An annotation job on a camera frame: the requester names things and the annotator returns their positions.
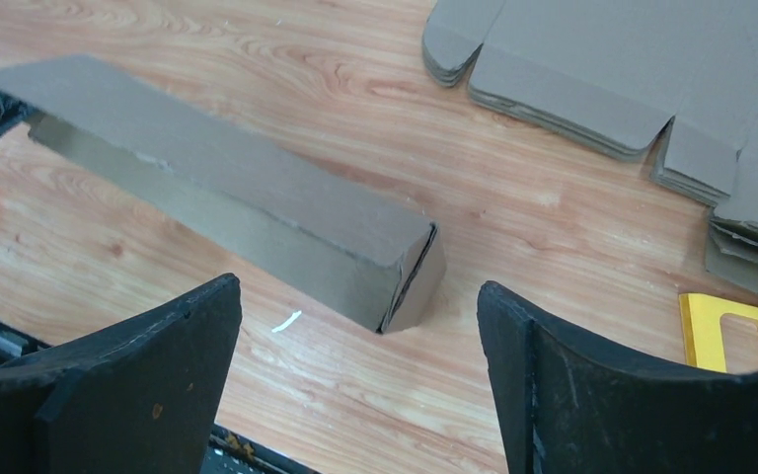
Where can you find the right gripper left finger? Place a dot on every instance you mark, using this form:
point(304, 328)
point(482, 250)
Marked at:
point(111, 399)

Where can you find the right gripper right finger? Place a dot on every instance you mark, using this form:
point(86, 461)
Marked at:
point(571, 401)

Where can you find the cardboard box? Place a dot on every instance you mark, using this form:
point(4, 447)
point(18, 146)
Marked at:
point(373, 260)

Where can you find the yellow plastic wedge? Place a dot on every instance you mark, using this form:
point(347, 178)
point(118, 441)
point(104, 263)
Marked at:
point(719, 334)

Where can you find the stack of flat cardboard sheets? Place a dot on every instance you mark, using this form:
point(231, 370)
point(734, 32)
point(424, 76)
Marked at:
point(674, 79)

